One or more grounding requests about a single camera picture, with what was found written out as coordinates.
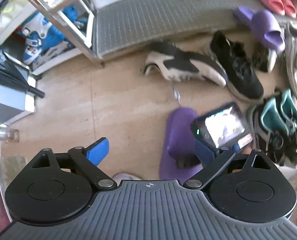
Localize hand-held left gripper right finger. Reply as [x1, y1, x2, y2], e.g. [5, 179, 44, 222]
[185, 140, 273, 189]

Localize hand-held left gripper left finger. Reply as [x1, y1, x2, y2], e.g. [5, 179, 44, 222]
[32, 137, 115, 189]

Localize black sneaker teal lining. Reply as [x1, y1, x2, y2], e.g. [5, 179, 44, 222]
[247, 97, 297, 167]
[276, 89, 297, 140]

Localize purple slipper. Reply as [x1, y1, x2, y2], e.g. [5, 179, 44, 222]
[233, 5, 286, 53]
[159, 107, 202, 180]

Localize white mesh sneaker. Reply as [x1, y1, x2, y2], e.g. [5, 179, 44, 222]
[113, 172, 142, 182]

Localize black sneaker white sole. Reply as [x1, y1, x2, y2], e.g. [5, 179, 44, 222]
[210, 31, 264, 102]
[251, 42, 277, 73]

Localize navy white sneaker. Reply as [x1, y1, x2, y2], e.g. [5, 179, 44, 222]
[143, 41, 227, 105]

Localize grey sneaker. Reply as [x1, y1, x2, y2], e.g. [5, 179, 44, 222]
[285, 22, 297, 104]

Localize metal shoe rack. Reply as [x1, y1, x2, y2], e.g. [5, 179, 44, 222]
[8, 0, 297, 67]

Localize glass bottle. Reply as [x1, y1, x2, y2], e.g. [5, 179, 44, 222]
[0, 127, 20, 142]

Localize grey cabinet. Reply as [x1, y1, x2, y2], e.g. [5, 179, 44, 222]
[0, 80, 36, 128]

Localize black umbrella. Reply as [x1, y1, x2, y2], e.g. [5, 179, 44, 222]
[0, 52, 45, 98]

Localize white storage shelf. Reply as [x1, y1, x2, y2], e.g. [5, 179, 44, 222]
[0, 0, 94, 77]

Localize green white package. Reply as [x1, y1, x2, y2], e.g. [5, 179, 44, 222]
[0, 0, 39, 45]

